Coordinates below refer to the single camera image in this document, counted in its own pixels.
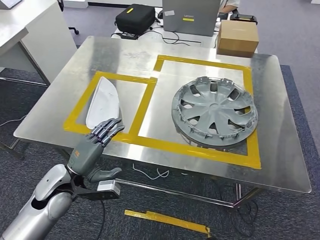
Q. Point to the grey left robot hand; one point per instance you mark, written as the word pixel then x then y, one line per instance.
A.
pixel 84 155

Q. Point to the white curved plastic part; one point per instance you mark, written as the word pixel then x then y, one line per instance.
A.
pixel 103 99

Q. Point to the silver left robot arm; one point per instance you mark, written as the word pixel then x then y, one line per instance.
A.
pixel 37 212

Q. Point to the stainless steel workbench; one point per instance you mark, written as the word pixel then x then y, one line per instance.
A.
pixel 275 149

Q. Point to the yellow double-square tape outline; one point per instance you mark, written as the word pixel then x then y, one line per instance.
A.
pixel 175 149

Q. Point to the yellow floor marking tape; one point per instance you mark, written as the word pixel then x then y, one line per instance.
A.
pixel 162 218

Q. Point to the white office desk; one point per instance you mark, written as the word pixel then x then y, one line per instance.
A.
pixel 50 43

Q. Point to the black office chair base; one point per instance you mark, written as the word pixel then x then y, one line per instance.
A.
pixel 75 31

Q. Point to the black power brick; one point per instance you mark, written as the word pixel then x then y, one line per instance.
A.
pixel 128 35

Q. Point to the black carrying case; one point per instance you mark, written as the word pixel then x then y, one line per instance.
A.
pixel 135 18

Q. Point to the grey wheel hubcap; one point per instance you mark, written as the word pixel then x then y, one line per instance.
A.
pixel 215 109

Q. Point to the grey laptop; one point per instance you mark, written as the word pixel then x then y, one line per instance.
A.
pixel 189 16

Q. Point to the white table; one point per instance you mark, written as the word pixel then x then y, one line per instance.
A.
pixel 207 39

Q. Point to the brown cardboard box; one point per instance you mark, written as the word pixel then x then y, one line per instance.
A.
pixel 237 39

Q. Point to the person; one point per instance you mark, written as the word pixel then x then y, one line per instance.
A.
pixel 229 5

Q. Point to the black flat device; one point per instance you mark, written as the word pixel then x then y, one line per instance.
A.
pixel 244 17

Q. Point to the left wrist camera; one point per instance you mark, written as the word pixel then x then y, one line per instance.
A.
pixel 107 188

